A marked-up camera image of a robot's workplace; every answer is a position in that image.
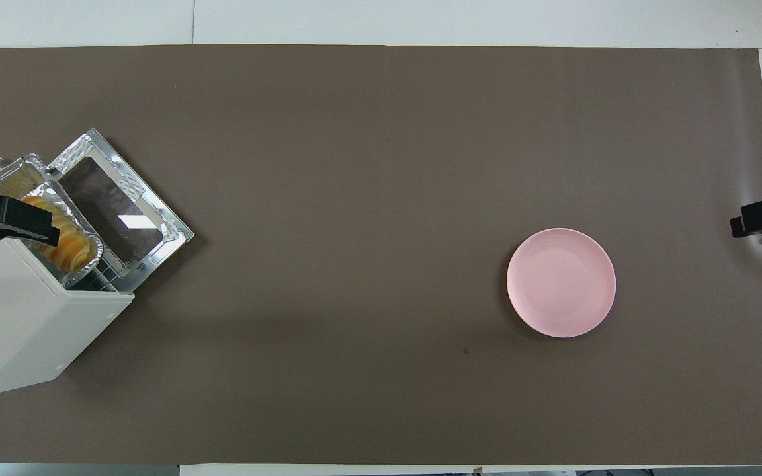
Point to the yellow striped bread loaf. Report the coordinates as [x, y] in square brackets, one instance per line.
[73, 254]

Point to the aluminium foil tray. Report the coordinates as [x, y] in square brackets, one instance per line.
[7, 182]

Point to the cream white toaster oven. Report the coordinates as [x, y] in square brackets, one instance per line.
[24, 330]

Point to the glass oven door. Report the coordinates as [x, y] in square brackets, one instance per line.
[116, 198]

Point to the brown paper table mat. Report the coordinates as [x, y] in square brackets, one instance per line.
[354, 264]

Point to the pink round plate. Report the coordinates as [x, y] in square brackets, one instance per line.
[559, 284]

